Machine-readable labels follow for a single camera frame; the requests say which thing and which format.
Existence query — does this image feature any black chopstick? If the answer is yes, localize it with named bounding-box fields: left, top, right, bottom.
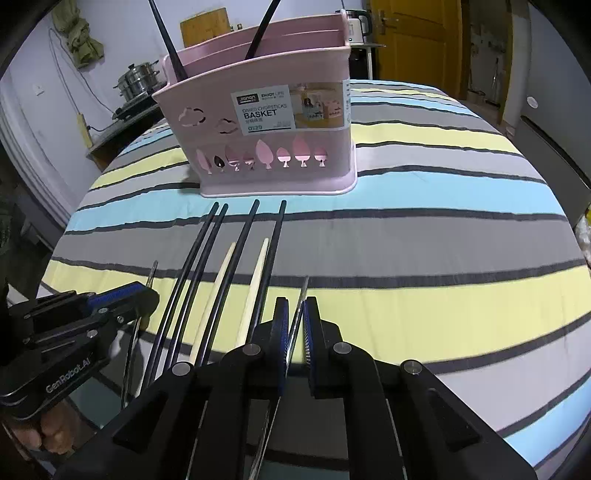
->
left=244, top=0, right=283, bottom=60
left=152, top=204, right=229, bottom=386
left=254, top=200, right=287, bottom=335
left=148, top=0, right=189, bottom=83
left=137, top=202, right=219, bottom=400
left=198, top=200, right=260, bottom=367

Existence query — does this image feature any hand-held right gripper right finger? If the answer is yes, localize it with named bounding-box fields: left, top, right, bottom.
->
left=302, top=296, right=539, bottom=480

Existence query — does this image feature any grey refrigerator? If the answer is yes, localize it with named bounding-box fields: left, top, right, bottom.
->
left=503, top=0, right=591, bottom=224

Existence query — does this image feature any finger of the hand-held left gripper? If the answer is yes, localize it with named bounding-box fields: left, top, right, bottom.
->
left=23, top=287, right=161, bottom=365
left=7, top=282, right=145, bottom=330

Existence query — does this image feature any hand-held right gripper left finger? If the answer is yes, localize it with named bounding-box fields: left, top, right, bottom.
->
left=53, top=296, right=291, bottom=480

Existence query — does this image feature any wooden chopstick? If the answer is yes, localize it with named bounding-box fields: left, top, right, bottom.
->
left=188, top=242, right=237, bottom=367
left=235, top=237, right=270, bottom=349

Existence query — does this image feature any kitchen counter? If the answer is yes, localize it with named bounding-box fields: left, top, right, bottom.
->
left=85, top=113, right=165, bottom=172

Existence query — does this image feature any steel steamer pot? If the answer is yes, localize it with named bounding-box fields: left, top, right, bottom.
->
left=113, top=61, right=162, bottom=101

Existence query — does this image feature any wooden cutting board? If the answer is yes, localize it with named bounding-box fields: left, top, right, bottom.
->
left=180, top=7, right=232, bottom=48

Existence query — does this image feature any striped tablecloth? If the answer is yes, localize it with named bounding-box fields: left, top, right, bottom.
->
left=37, top=78, right=591, bottom=472

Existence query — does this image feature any person's left hand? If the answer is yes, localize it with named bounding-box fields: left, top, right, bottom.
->
left=0, top=401, right=106, bottom=468

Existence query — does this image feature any pink chopstick basket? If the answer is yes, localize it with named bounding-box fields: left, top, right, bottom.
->
left=151, top=13, right=358, bottom=198

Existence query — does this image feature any green hanging cloth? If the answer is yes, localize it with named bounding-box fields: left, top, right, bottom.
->
left=50, top=0, right=105, bottom=71

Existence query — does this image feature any metal chopstick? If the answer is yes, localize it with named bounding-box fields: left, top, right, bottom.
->
left=120, top=260, right=159, bottom=411
left=249, top=275, right=310, bottom=480

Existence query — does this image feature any white electric kettle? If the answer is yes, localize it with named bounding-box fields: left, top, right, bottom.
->
left=339, top=8, right=373, bottom=45

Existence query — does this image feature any gas stove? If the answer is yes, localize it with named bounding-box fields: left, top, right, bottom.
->
left=111, top=98, right=161, bottom=123

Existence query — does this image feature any yellow wooden door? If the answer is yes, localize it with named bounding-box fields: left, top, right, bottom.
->
left=368, top=0, right=463, bottom=100

